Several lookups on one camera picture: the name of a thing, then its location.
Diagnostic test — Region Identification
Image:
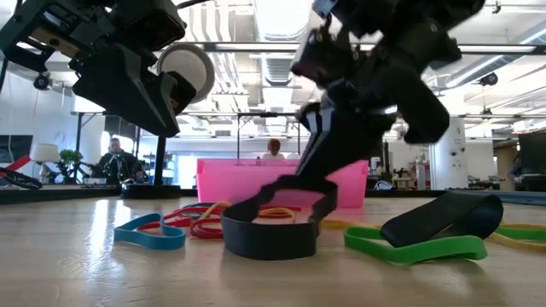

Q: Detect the red object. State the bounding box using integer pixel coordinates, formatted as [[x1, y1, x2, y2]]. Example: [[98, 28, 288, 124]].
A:
[[0, 153, 33, 177]]

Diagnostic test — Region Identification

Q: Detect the black wide rubber band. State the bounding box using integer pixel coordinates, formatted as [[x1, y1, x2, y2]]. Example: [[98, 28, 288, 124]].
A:
[[220, 173, 339, 261], [379, 191, 505, 249]]

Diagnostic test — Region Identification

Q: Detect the black aluminium table frame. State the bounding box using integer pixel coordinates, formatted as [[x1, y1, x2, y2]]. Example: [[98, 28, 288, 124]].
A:
[[0, 183, 449, 206]]

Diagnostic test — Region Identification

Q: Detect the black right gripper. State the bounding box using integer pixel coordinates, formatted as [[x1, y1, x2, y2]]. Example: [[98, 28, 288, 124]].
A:
[[291, 16, 464, 178]]

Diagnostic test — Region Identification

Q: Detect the small red rubber band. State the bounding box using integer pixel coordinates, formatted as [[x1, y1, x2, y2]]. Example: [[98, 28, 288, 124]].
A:
[[136, 206, 225, 240]]

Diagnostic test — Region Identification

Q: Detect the white shade table lamp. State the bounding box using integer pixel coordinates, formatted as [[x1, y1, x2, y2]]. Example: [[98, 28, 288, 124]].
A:
[[29, 143, 61, 185]]

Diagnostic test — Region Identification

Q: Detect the green wide rubber band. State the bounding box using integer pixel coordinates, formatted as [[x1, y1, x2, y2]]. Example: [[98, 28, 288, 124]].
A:
[[343, 225, 489, 266]]

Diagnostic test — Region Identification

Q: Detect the silver ventilation duct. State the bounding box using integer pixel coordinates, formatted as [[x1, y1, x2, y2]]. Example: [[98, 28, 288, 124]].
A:
[[251, 0, 312, 131]]

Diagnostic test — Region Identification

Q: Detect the person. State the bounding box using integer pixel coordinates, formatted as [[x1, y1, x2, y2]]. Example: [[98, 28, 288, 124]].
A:
[[259, 138, 300, 161], [96, 136, 145, 185]]

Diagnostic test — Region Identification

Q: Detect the blue wide rubber band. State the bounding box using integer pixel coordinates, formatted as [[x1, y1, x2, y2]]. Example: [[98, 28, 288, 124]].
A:
[[113, 212, 188, 252]]

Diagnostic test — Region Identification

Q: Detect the black distant rig frame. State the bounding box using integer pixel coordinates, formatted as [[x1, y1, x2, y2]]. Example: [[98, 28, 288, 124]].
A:
[[235, 111, 302, 161]]

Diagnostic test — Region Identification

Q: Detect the pink translucent plastic bin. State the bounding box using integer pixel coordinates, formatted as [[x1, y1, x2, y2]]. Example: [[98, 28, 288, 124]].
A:
[[195, 158, 370, 210]]

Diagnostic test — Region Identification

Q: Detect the black desk lamp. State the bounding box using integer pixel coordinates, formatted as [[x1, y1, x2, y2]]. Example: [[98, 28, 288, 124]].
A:
[[120, 42, 217, 200]]

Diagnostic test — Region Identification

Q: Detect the black monitor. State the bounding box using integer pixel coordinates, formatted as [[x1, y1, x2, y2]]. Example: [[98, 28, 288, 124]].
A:
[[517, 131, 546, 192], [0, 134, 34, 165]]

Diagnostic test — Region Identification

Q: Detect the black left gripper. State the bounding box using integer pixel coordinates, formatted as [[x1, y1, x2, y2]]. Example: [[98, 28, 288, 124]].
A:
[[0, 0, 198, 138]]

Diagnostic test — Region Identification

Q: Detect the green potted plant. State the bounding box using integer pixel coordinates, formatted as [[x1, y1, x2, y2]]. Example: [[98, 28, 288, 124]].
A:
[[58, 148, 84, 184]]

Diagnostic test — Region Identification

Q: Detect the black distant table frame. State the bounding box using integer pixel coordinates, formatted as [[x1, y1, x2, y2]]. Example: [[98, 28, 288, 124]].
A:
[[70, 109, 144, 184]]

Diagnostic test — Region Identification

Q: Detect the white round column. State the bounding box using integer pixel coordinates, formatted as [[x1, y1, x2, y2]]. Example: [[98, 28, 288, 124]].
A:
[[428, 117, 468, 192]]

